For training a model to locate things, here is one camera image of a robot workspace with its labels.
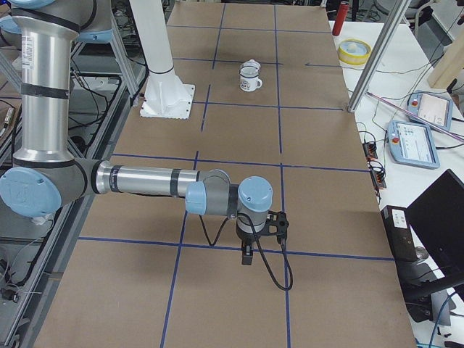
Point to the clear glass funnel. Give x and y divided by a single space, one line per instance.
250 67

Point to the lower orange connector board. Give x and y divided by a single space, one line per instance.
378 177

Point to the orange connector board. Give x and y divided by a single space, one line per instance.
370 150
378 177

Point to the black computer box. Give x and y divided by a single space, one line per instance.
399 234

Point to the upper orange connector board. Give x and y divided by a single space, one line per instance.
370 150

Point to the white enamel mug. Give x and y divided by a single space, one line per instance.
249 83

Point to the black monitor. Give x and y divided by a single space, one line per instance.
437 219

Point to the near teach pendant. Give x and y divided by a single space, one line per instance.
412 144

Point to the teach pendant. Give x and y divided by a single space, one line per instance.
432 108
412 144

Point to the yellow tape roll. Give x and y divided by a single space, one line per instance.
354 51

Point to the far teach pendant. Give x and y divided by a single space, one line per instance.
432 108

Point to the wooden beam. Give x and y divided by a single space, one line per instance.
449 66

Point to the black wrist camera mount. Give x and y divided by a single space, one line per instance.
276 225

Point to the white pedestal column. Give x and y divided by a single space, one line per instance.
165 96

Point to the aluminium frame post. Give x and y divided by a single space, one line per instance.
387 32

